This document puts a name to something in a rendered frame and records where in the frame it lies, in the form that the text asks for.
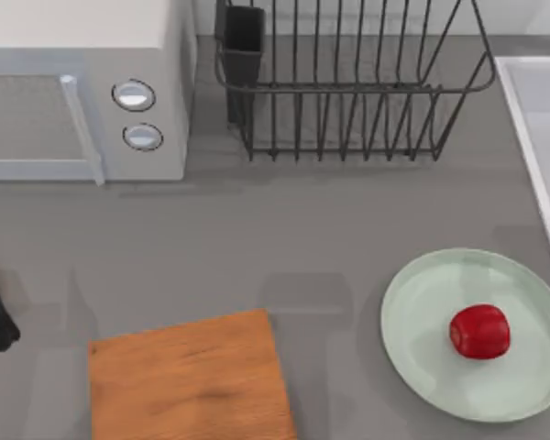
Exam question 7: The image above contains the small microwave knob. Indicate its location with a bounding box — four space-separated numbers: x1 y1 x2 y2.
121 122 165 152

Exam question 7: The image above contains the pale microwave oven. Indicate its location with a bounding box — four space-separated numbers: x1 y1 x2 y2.
0 0 198 187

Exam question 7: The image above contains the dark cutlery holder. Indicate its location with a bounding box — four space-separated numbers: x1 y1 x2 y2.
214 0 267 124

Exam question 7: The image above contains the wooden cutting board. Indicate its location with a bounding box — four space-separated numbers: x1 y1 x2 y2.
87 308 299 440

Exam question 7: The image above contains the large microwave knob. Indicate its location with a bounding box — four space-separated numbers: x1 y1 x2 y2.
111 78 157 114

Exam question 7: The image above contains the pale green plate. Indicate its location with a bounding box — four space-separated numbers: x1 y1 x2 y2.
379 247 550 424

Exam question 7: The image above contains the red apple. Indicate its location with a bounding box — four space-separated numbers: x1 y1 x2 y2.
448 303 512 360

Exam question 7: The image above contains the microwave door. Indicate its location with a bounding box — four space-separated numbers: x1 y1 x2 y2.
0 72 103 183

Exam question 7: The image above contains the white sink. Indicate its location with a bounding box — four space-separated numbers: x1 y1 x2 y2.
493 56 550 309

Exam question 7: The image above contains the dark wire dish rack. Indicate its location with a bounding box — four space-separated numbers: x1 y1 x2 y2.
214 0 496 163

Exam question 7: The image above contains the microwave door handle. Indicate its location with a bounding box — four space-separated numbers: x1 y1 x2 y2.
59 74 106 187

